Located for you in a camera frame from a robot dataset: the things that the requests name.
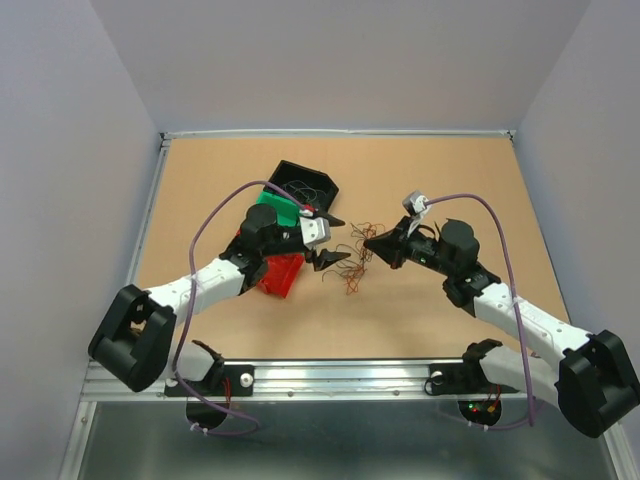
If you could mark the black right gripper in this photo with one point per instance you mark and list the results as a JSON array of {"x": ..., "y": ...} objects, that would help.
[{"x": 392, "y": 245}]

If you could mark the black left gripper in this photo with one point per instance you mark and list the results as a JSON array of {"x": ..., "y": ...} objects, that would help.
[{"x": 324, "y": 259}]

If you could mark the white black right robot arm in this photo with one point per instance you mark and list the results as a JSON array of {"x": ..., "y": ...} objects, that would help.
[{"x": 588, "y": 377}]

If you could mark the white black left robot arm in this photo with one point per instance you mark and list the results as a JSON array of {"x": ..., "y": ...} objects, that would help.
[{"x": 135, "y": 340}]

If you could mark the green plastic bin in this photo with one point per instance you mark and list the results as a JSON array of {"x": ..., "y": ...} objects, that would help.
[{"x": 287, "y": 207}]

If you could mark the black plastic bin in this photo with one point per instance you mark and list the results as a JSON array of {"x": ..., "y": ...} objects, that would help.
[{"x": 309, "y": 186}]

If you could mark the red plastic bin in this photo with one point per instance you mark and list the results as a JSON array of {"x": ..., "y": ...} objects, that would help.
[{"x": 281, "y": 274}]

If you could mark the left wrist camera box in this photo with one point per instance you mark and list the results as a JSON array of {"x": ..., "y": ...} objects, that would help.
[{"x": 315, "y": 229}]

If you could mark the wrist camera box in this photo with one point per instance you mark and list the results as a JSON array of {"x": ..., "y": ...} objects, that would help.
[
  {"x": 417, "y": 206},
  {"x": 315, "y": 229}
]

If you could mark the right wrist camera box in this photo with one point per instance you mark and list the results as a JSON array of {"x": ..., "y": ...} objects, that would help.
[{"x": 417, "y": 206}]

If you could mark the aluminium mounting rail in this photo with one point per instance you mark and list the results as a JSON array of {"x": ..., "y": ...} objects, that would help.
[{"x": 343, "y": 380}]

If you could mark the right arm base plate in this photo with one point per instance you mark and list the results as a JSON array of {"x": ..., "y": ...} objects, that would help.
[{"x": 457, "y": 378}]

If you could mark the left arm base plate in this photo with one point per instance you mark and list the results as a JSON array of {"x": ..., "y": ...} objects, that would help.
[{"x": 238, "y": 378}]

